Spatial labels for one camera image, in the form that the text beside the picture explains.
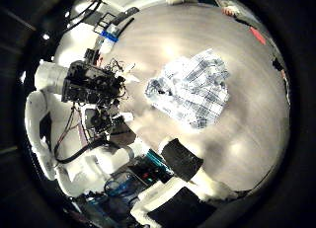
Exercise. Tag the black box device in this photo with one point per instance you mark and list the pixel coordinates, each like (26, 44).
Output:
(92, 56)

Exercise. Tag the red tape strip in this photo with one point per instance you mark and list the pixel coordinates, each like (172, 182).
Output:
(257, 35)

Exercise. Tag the small black object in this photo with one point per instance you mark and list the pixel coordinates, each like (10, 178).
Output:
(278, 65)

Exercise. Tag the black frame stand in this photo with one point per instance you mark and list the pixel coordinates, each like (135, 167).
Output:
(104, 22)

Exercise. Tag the black flat device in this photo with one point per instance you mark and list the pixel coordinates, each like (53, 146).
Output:
(126, 13)

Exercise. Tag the white blue plaid shirt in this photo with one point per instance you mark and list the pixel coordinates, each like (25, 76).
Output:
(191, 90)

